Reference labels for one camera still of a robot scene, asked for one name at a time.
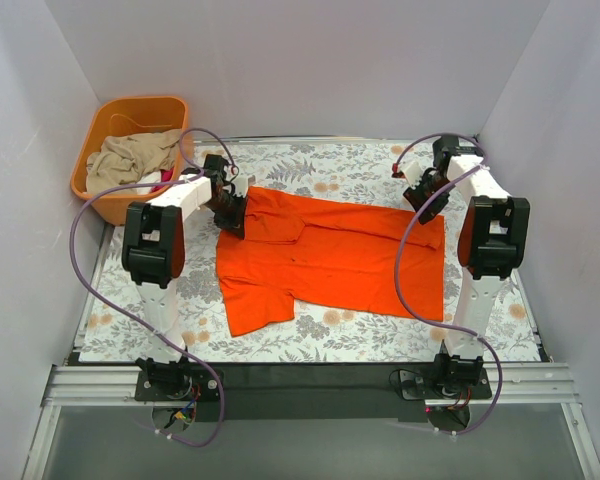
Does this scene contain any orange t shirt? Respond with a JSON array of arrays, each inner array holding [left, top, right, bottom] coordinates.
[[216, 187, 445, 336]]

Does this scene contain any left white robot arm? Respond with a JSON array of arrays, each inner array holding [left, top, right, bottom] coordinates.
[[121, 154, 249, 400]]

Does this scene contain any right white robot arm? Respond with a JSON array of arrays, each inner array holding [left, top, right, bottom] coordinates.
[[392, 133, 530, 401]]

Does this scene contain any pink garment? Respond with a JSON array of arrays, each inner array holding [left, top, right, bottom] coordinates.
[[160, 169, 174, 187]]

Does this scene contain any white garment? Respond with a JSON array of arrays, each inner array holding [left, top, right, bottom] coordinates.
[[134, 171, 162, 195]]

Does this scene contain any beige t shirt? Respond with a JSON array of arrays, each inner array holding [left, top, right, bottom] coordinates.
[[86, 129, 181, 195]]

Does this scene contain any orange plastic basket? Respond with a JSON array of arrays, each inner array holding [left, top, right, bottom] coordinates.
[[70, 96, 188, 226]]

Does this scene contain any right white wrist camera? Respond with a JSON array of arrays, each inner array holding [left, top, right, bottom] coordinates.
[[392, 160, 423, 187]]

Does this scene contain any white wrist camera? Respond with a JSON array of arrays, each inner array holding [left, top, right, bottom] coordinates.
[[392, 160, 423, 187], [228, 167, 256, 197]]

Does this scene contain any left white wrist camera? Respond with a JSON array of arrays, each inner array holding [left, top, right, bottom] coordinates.
[[228, 167, 256, 197]]

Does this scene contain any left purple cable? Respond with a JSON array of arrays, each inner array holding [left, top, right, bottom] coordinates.
[[68, 127, 227, 448]]

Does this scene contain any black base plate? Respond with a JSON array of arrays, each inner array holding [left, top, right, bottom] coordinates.
[[134, 360, 496, 422]]

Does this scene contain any aluminium frame rail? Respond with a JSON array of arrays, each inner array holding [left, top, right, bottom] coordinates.
[[43, 362, 580, 406]]

